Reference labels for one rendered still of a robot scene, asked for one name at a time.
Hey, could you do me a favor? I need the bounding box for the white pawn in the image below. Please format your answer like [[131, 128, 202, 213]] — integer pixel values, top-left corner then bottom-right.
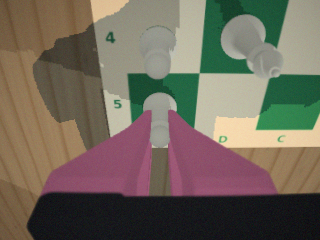
[[139, 26, 178, 80], [143, 92, 177, 148]]

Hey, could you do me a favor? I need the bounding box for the green and cream chessboard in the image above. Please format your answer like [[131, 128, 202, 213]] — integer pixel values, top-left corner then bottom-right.
[[91, 0, 320, 147]]

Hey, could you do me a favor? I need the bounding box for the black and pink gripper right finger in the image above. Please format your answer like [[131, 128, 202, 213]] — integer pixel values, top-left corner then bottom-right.
[[168, 110, 278, 196]]

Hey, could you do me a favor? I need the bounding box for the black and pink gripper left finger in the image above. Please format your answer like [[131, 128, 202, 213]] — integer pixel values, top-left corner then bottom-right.
[[39, 110, 152, 197]]

